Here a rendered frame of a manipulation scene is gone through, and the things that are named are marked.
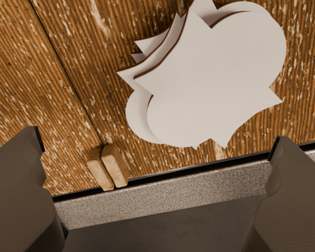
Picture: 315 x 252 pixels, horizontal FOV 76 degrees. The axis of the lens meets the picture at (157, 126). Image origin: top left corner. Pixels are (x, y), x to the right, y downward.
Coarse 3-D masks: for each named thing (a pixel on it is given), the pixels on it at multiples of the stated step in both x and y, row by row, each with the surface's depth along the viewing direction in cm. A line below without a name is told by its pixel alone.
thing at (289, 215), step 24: (288, 144) 10; (288, 168) 8; (312, 168) 8; (288, 192) 7; (312, 192) 7; (264, 216) 6; (288, 216) 6; (312, 216) 6; (264, 240) 6; (288, 240) 6; (312, 240) 6
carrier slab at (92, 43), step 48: (48, 0) 19; (96, 0) 19; (144, 0) 19; (240, 0) 19; (288, 0) 19; (96, 48) 21; (288, 48) 21; (96, 96) 24; (288, 96) 24; (144, 144) 28; (240, 144) 28
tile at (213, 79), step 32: (192, 32) 16; (224, 32) 16; (256, 32) 16; (160, 64) 17; (192, 64) 17; (224, 64) 18; (256, 64) 18; (160, 96) 19; (192, 96) 19; (224, 96) 19; (256, 96) 19; (160, 128) 21; (192, 128) 21; (224, 128) 21
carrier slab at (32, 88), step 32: (0, 0) 19; (0, 32) 20; (32, 32) 20; (0, 64) 22; (32, 64) 22; (0, 96) 24; (32, 96) 24; (64, 96) 24; (0, 128) 26; (64, 128) 26; (64, 160) 29; (64, 192) 32
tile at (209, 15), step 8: (192, 0) 18; (200, 0) 17; (208, 0) 17; (192, 8) 17; (200, 8) 17; (208, 8) 17; (216, 8) 18; (224, 8) 17; (232, 8) 17; (240, 8) 17; (248, 8) 17; (256, 8) 17; (184, 16) 18; (200, 16) 18; (208, 16) 18; (216, 16) 18; (208, 24) 18; (160, 32) 19; (136, 40) 19; (144, 40) 19; (152, 40) 19; (160, 40) 19; (144, 48) 19; (152, 48) 19
